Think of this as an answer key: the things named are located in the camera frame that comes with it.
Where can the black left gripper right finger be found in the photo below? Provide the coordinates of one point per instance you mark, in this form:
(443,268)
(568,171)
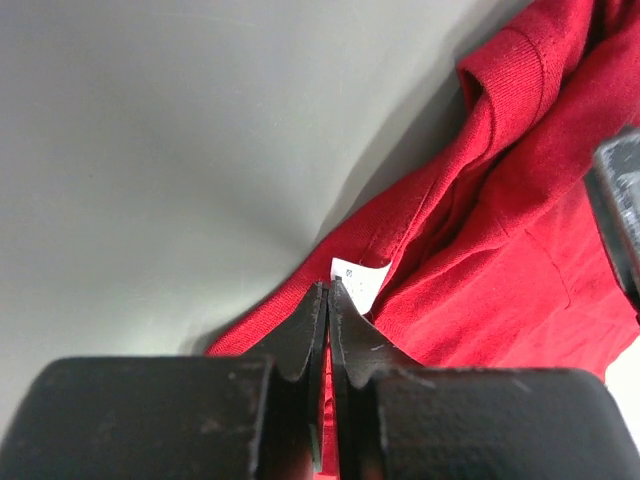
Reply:
(396,419)

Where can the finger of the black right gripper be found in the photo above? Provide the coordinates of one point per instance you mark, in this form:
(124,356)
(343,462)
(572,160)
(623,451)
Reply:
(612,185)

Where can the dark red t-shirt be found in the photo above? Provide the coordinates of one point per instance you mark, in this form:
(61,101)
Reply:
(489,256)

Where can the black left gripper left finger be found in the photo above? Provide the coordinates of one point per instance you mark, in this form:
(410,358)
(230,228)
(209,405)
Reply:
(252,416)

